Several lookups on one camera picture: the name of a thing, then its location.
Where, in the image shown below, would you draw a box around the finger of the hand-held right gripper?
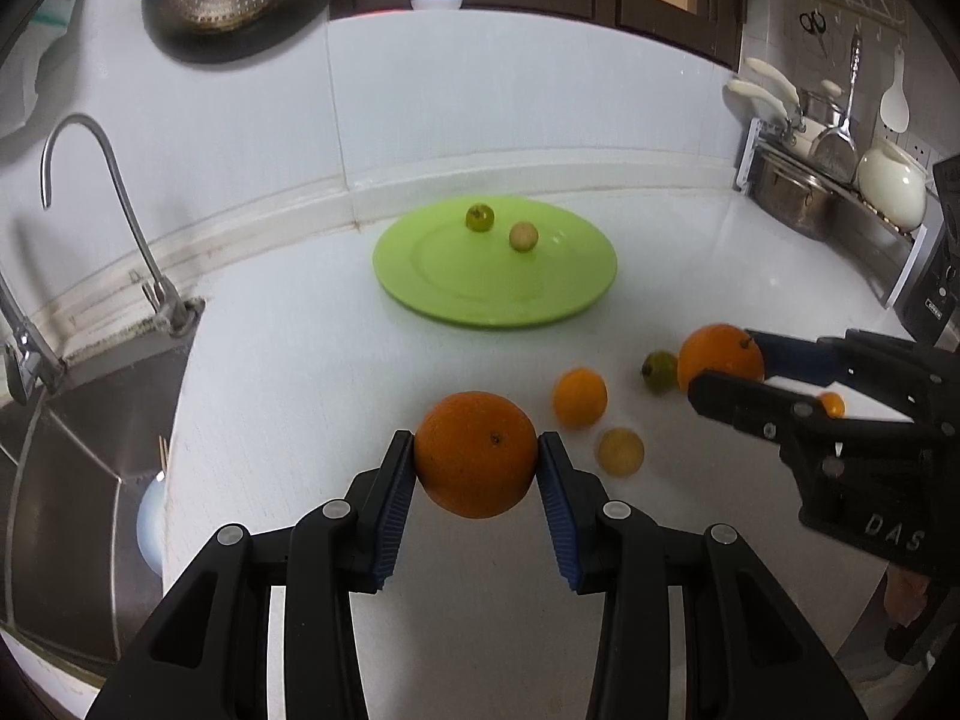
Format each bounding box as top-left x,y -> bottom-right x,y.
688,370 -> 920,458
746,328 -> 938,410

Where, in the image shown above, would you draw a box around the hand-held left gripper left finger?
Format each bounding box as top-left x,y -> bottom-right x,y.
84,429 -> 418,720

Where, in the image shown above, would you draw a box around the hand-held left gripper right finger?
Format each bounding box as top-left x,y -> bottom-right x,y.
537,431 -> 871,720

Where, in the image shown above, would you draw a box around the large orange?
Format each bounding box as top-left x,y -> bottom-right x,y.
677,323 -> 766,391
414,391 -> 539,519

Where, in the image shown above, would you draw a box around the pale yellow round fruit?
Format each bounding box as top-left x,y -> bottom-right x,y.
595,427 -> 645,477

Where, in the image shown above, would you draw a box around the green round fruit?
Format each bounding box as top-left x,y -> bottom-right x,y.
641,350 -> 680,396

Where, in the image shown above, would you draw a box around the small orange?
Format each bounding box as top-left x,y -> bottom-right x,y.
553,367 -> 608,428

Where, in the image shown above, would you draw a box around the light green plate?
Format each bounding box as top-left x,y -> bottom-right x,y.
373,195 -> 618,329

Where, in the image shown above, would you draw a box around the person's right hand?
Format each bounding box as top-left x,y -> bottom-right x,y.
885,570 -> 932,627

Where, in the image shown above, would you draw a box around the black appliance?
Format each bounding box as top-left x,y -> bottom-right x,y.
896,165 -> 960,350

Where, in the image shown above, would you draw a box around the white ceramic pot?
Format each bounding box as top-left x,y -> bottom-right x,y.
857,146 -> 931,233

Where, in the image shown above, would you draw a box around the white dish rack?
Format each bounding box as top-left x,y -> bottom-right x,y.
735,118 -> 947,308

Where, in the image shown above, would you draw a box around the steel skimmer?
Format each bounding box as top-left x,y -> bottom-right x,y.
810,34 -> 863,185

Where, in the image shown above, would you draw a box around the white bowl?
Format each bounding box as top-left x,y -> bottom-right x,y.
136,472 -> 170,578

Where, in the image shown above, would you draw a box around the lidded steel pot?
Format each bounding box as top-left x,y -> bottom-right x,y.
799,79 -> 850,130

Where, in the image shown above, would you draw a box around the white rice paddle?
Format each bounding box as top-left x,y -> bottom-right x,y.
879,45 -> 911,132

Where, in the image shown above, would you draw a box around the steel sink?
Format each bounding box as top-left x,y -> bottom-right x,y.
0,315 -> 197,665

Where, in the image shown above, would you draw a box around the black scissors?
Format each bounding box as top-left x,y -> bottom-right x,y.
799,10 -> 830,57

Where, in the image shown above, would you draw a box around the curved steel faucet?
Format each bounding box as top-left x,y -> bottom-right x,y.
41,114 -> 205,337

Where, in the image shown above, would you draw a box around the steel tap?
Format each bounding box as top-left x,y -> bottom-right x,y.
0,270 -> 68,406

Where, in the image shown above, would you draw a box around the black pan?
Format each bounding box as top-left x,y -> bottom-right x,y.
142,0 -> 332,66

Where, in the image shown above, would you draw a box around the wall power outlet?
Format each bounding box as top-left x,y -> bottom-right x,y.
885,131 -> 935,167

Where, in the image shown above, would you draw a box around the cream handled pan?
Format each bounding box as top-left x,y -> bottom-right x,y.
724,79 -> 796,137
742,56 -> 807,115

